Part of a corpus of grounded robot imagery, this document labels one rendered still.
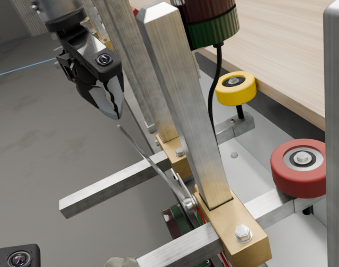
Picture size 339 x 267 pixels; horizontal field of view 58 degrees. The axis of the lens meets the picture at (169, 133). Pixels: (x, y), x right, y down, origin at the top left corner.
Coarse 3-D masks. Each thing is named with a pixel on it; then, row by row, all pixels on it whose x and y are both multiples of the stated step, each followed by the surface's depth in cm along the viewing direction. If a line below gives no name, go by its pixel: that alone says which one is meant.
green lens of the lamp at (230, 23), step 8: (232, 8) 28; (224, 16) 28; (232, 16) 28; (200, 24) 28; (208, 24) 28; (216, 24) 28; (224, 24) 28; (232, 24) 28; (192, 32) 29; (200, 32) 28; (208, 32) 28; (216, 32) 28; (224, 32) 28; (232, 32) 29; (192, 40) 29; (200, 40) 29; (208, 40) 28; (216, 40) 28; (224, 40) 29
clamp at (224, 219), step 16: (192, 192) 47; (208, 208) 42; (224, 208) 41; (240, 208) 40; (224, 224) 39; (240, 224) 38; (256, 224) 37; (224, 240) 37; (256, 240) 36; (240, 256) 36; (256, 256) 37
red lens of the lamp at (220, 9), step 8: (176, 0) 27; (184, 0) 27; (192, 0) 27; (200, 0) 26; (208, 0) 26; (216, 0) 27; (224, 0) 27; (232, 0) 28; (184, 8) 27; (192, 8) 27; (200, 8) 27; (208, 8) 27; (216, 8) 27; (224, 8) 27; (184, 16) 28; (192, 16) 27; (200, 16) 27; (208, 16) 27
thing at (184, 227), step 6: (174, 210) 65; (180, 210) 65; (174, 216) 64; (180, 216) 64; (180, 222) 62; (186, 222) 62; (180, 228) 61; (186, 228) 61; (198, 264) 54; (204, 264) 54
